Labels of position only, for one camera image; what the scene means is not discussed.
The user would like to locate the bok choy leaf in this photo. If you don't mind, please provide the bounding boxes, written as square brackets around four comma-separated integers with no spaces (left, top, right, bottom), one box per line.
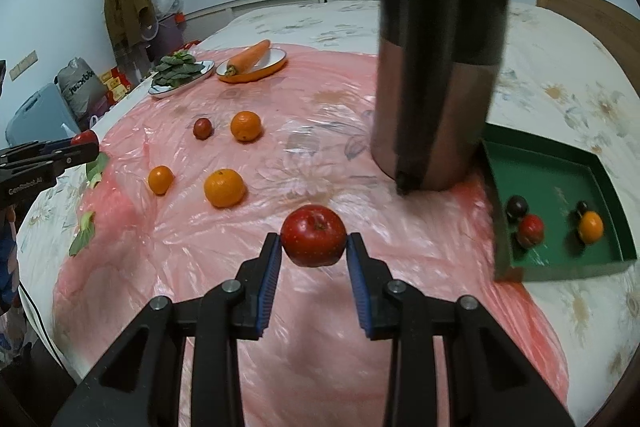
[68,211,97,258]
[85,153,111,188]

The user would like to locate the white plate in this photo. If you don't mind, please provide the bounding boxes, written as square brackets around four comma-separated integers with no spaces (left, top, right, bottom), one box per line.
[148,60,216,100]

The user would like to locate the yellow and red boxes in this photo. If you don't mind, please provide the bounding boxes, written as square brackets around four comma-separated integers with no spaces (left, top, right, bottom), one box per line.
[100,67,133,105]

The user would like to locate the black cable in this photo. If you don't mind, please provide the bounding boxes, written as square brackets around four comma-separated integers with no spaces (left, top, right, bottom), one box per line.
[16,282,77,379]

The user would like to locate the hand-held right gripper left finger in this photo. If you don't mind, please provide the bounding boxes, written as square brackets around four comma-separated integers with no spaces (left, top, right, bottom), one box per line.
[50,232,283,427]

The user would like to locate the wooden headboard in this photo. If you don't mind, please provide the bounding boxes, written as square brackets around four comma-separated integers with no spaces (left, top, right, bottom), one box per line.
[536,0,640,58]

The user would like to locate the light blue board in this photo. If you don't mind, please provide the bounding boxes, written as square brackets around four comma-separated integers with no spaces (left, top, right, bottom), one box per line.
[5,83,81,142]

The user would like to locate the orange bowl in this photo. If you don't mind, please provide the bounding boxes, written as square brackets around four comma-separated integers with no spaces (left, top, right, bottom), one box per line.
[216,48,289,84]

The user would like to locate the green tray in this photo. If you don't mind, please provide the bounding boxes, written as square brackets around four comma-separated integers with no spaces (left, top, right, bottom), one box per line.
[481,123,638,283]

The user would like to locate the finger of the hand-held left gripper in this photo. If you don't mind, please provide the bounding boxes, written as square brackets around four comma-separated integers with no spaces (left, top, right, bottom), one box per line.
[0,139,76,160]
[0,142,100,178]

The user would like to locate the person's left forearm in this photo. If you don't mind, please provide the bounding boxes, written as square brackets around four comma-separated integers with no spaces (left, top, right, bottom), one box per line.
[0,207,21,313]

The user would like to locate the carrot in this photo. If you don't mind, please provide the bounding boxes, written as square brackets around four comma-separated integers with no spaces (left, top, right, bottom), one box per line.
[225,39,271,76]

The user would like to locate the black and copper kettle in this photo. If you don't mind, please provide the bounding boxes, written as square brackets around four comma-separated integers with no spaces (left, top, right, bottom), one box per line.
[370,0,512,198]

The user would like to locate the grey printed bag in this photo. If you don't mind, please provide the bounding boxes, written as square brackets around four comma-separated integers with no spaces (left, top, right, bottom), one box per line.
[56,57,107,118]

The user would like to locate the wall switch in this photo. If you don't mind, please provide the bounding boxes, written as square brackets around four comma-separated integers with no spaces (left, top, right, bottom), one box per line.
[10,50,39,81]

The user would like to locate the pile of leafy greens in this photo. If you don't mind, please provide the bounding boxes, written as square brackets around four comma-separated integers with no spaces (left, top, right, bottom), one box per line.
[151,49,203,88]

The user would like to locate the white slatted panel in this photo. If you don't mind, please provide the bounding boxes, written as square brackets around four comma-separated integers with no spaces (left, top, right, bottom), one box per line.
[180,0,383,22]

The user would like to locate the purple storage bin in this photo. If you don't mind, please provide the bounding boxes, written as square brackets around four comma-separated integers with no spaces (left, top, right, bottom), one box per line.
[150,14,183,55]

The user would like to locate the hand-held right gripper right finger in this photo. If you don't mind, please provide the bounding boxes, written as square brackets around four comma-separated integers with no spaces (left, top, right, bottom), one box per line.
[346,232,576,427]

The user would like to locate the pink plastic sheet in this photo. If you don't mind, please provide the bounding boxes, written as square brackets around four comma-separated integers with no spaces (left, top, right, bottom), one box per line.
[50,42,571,427]

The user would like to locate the orange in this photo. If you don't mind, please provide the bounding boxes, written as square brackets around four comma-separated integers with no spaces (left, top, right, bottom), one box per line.
[230,110,263,142]
[577,211,605,244]
[204,168,247,208]
[147,165,175,196]

